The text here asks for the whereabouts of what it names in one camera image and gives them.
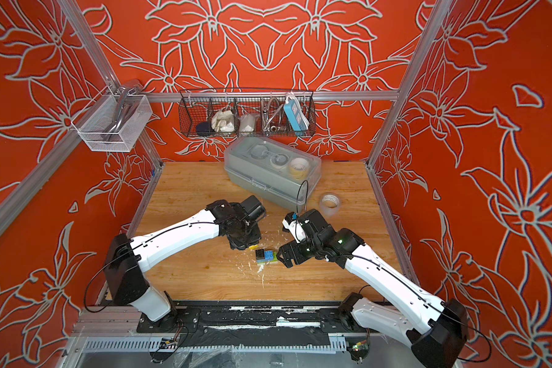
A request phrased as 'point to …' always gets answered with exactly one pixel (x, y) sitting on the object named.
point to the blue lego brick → (269, 254)
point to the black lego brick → (260, 254)
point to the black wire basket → (247, 113)
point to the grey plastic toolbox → (272, 172)
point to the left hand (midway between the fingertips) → (259, 242)
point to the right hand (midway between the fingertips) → (283, 252)
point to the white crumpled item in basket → (223, 121)
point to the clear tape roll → (330, 203)
